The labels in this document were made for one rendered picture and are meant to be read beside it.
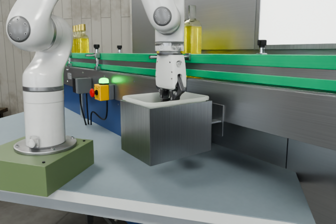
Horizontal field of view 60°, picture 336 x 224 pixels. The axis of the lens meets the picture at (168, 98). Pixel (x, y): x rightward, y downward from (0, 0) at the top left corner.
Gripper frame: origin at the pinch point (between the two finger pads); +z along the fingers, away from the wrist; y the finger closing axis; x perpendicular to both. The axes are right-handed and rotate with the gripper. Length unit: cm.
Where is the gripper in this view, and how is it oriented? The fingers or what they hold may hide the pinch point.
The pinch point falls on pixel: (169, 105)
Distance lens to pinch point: 86.7
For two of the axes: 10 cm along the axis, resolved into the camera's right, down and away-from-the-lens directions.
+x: -8.3, 0.9, -5.5
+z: 0.0, 9.9, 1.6
